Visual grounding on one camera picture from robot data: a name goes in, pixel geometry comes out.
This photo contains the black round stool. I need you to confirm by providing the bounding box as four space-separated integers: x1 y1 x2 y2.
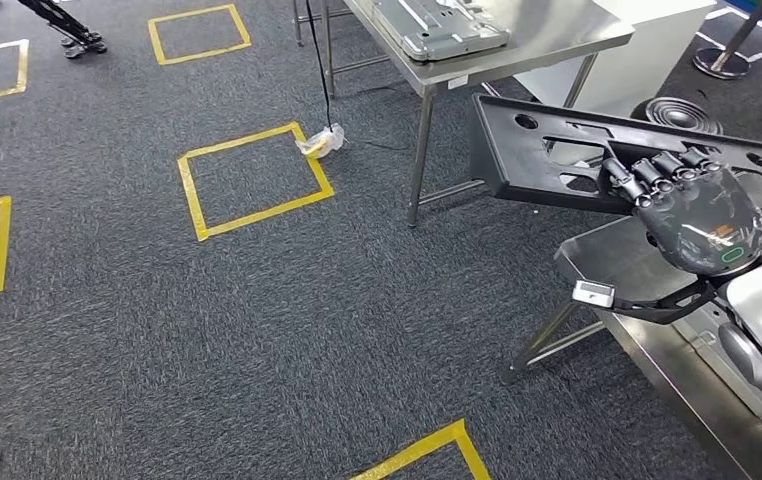
631 97 725 137

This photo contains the chrome stanchion with round base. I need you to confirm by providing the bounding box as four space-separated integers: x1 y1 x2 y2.
693 0 762 81

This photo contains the black wheeled stand leg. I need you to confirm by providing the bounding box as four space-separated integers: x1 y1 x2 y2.
16 0 109 60

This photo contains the stainless steel table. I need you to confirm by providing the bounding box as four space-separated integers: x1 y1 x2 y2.
500 215 762 480
291 0 637 230

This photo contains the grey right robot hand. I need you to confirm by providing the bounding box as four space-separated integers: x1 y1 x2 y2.
598 146 762 278

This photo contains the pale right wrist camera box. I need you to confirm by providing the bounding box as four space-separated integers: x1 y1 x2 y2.
571 280 617 311

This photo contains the white cabinet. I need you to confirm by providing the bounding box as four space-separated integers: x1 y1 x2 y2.
513 0 719 121

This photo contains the black plastic panel part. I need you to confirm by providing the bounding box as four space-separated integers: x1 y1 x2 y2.
468 93 762 223

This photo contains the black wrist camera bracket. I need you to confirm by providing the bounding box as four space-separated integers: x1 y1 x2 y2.
609 278 720 327

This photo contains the clear plastic wrapped bundle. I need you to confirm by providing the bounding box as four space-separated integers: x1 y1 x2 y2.
296 123 347 160

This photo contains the thin black hanging cable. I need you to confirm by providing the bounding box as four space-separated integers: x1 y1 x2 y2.
304 0 336 130

